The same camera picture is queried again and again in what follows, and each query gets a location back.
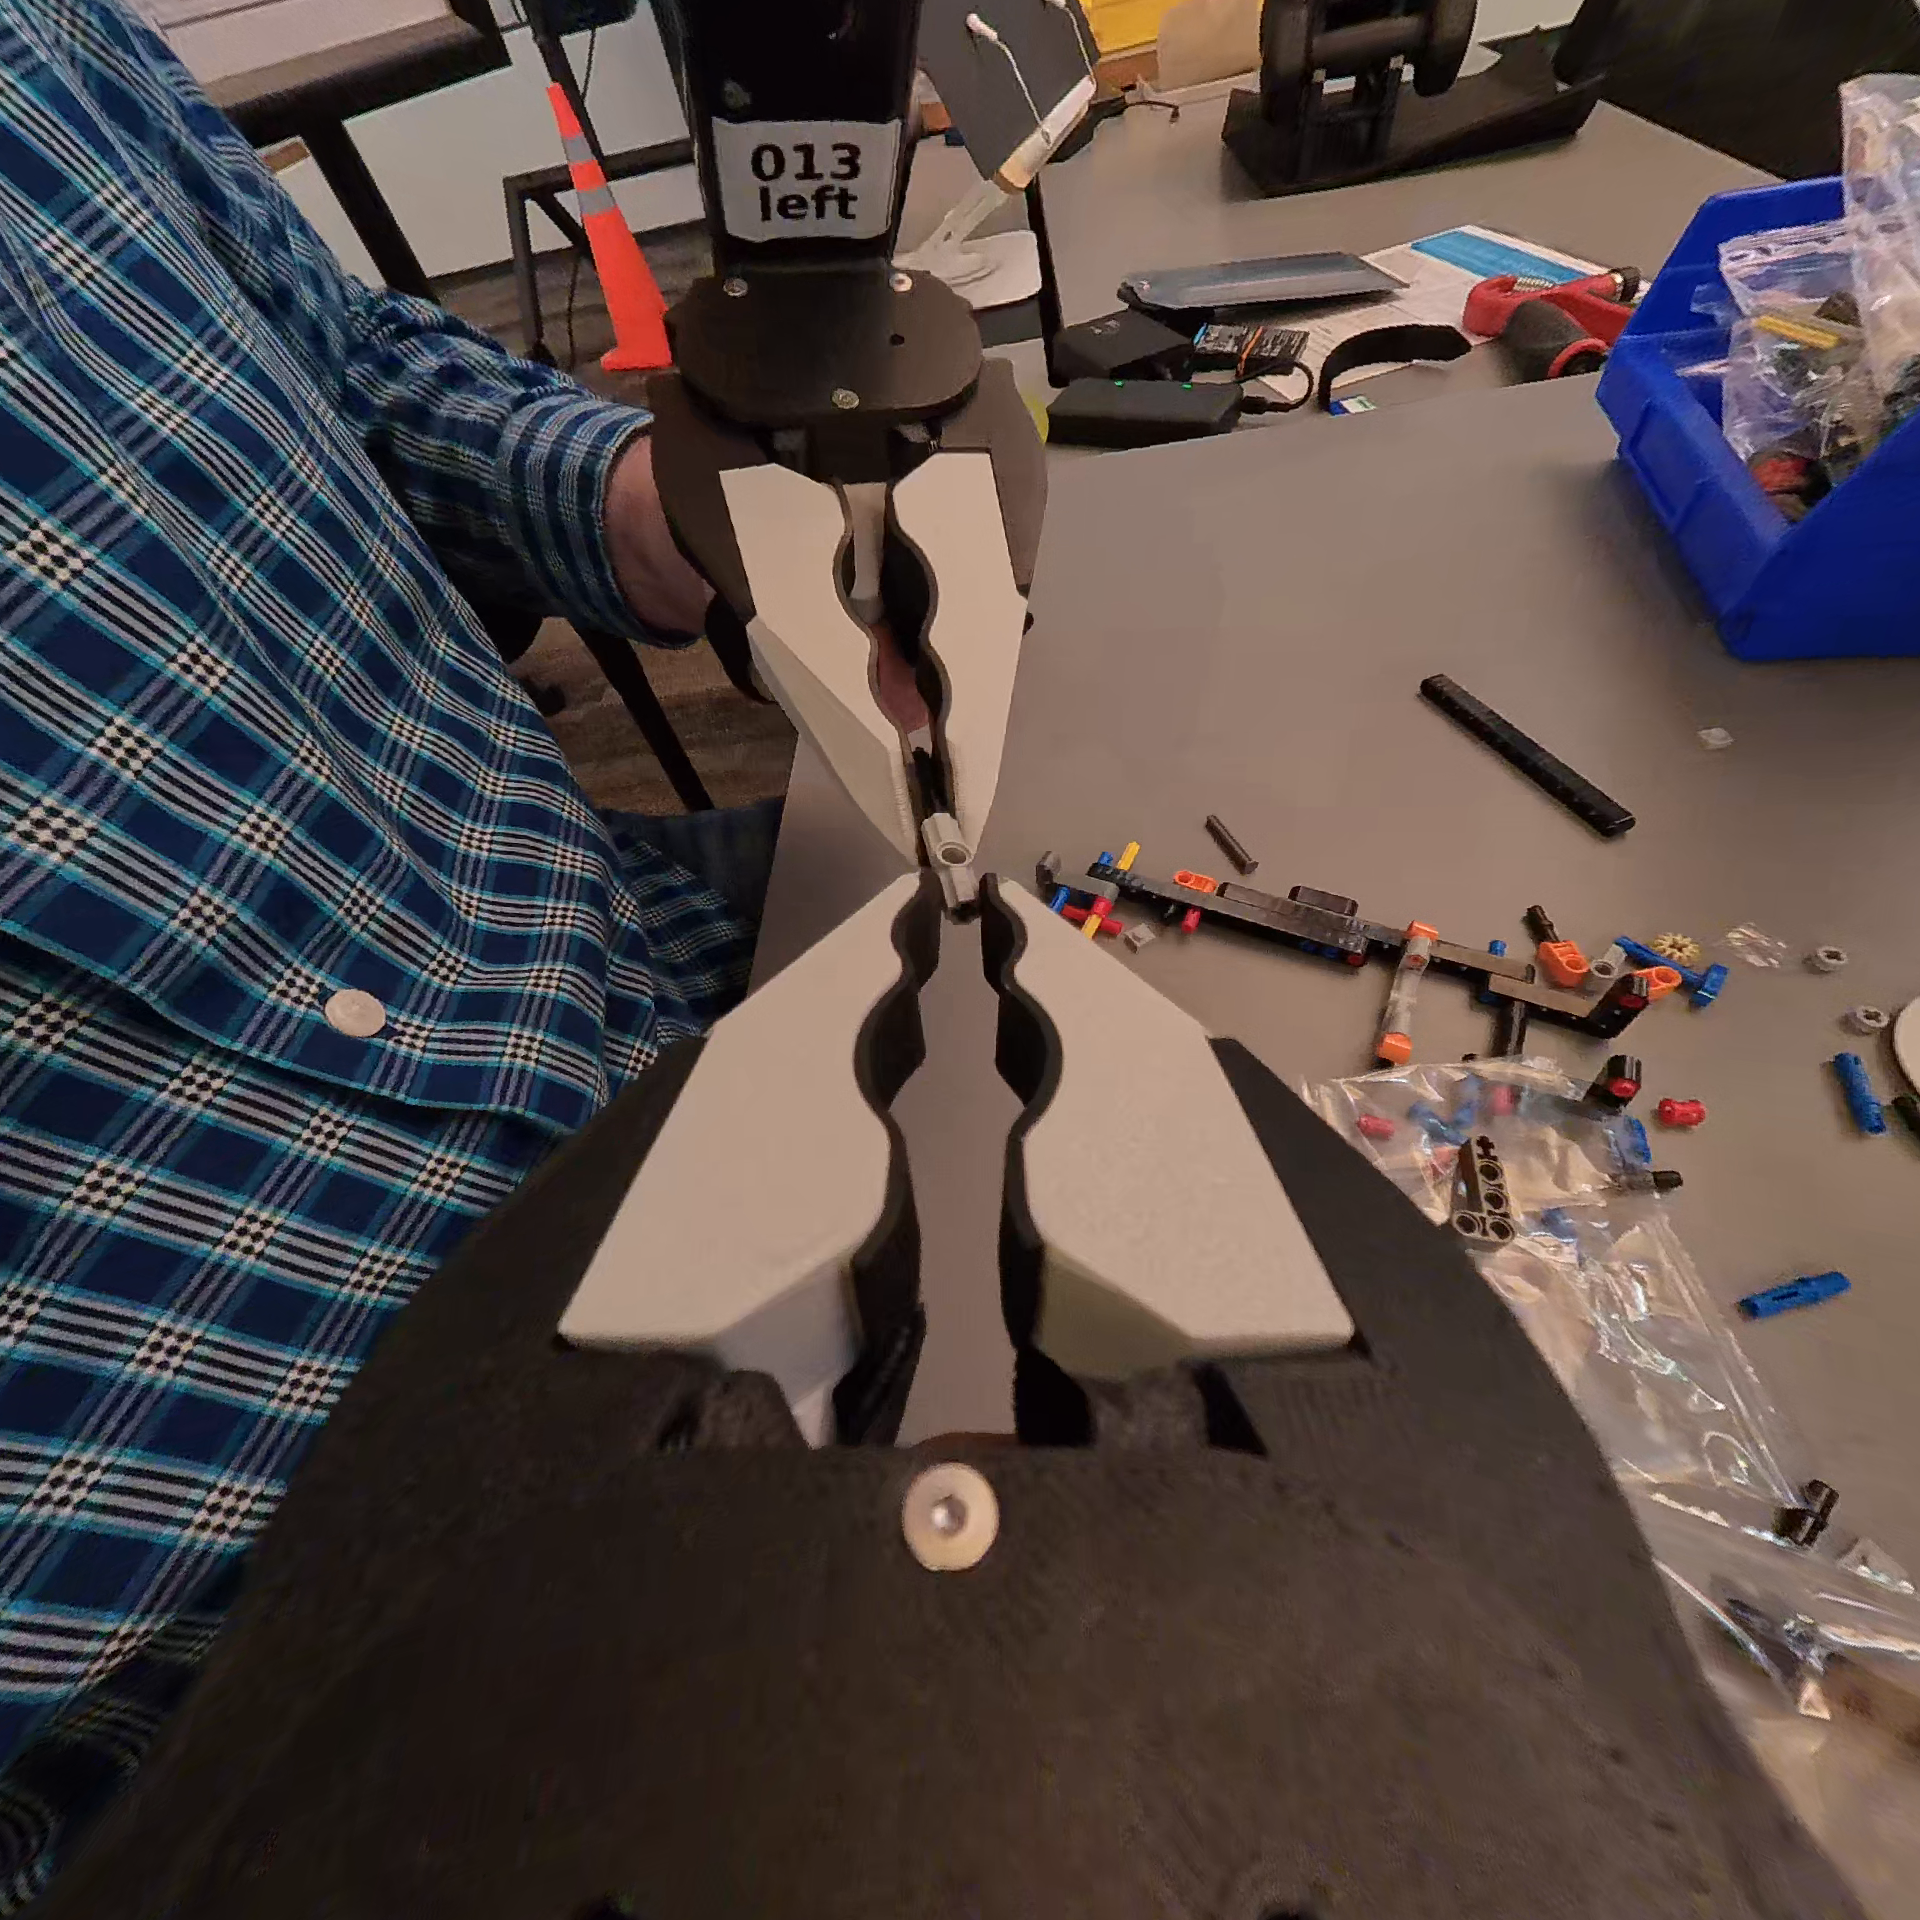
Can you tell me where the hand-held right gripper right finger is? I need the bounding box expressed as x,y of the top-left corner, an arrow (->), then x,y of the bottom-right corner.
978,876 -> 1361,1379

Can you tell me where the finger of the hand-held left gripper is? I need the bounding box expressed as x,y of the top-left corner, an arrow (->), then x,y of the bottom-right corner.
717,465 -> 930,869
882,455 -> 1034,847

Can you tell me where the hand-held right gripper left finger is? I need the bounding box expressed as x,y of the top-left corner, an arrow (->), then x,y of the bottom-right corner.
559,869 -> 943,1451

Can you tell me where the person's left forearm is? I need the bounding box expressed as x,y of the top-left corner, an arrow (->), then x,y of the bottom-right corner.
337,283 -> 661,648

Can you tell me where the black lego assembly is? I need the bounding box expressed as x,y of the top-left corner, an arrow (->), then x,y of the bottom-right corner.
1034,841 -> 1730,1071

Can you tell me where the short black lego beam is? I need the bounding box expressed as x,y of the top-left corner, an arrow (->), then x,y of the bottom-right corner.
1446,1134 -> 1520,1247

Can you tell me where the long black lego beam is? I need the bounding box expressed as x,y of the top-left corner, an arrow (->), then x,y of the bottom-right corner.
1421,673 -> 1636,838

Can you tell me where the clear bag of lego parts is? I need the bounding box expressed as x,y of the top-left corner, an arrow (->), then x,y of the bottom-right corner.
1690,72 -> 1920,519

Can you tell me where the person's left hand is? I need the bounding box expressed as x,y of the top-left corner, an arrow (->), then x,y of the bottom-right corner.
608,438 -> 717,648

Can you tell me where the orange traffic cone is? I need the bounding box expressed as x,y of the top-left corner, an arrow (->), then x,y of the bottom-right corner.
542,77 -> 675,374

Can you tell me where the black power bank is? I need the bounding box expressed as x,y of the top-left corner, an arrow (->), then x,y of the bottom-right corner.
1045,374 -> 1251,452

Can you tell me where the small black device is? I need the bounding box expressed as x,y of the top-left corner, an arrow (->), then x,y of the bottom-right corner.
1050,315 -> 1198,384

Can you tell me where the white desk lamp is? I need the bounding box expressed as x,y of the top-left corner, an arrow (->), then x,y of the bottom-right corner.
897,12 -> 1100,299

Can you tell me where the small clear plastic bag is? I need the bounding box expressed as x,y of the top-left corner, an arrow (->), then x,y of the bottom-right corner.
1303,1053 -> 1824,1517

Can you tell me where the dark tablet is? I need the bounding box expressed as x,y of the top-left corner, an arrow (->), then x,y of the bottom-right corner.
1115,253 -> 1410,315

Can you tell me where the person in blue plaid shirt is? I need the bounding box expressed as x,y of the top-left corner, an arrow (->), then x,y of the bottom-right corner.
0,0 -> 780,1892

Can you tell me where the black side table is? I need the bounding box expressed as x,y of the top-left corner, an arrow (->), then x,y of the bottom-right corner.
196,0 -> 520,299

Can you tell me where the printed paper sheet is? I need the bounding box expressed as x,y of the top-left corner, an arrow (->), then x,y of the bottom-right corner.
1359,222 -> 1613,329

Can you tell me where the black machine stand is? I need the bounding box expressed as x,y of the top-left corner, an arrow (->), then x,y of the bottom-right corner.
1217,0 -> 1611,198

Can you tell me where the red and black tool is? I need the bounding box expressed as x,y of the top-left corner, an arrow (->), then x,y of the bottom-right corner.
1463,266 -> 1644,380

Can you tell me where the blue plastic bin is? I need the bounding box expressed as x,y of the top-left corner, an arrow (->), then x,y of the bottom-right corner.
1592,176 -> 1920,667

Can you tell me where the black strap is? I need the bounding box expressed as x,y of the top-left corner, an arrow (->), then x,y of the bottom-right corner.
1317,320 -> 1477,416

